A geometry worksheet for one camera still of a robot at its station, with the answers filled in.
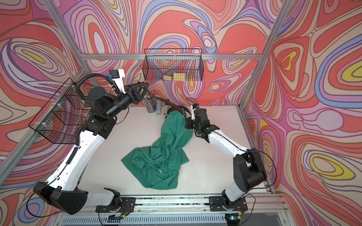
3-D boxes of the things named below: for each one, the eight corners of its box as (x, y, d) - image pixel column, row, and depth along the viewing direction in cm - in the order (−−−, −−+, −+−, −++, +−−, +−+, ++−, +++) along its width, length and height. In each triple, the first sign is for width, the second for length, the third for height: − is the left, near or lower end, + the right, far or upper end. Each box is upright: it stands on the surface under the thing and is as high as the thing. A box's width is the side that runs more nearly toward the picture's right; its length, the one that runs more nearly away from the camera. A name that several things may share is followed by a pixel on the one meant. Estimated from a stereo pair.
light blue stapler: (157, 115, 116) (156, 110, 112) (157, 104, 124) (156, 99, 120) (161, 114, 117) (160, 109, 112) (161, 104, 125) (160, 99, 120)
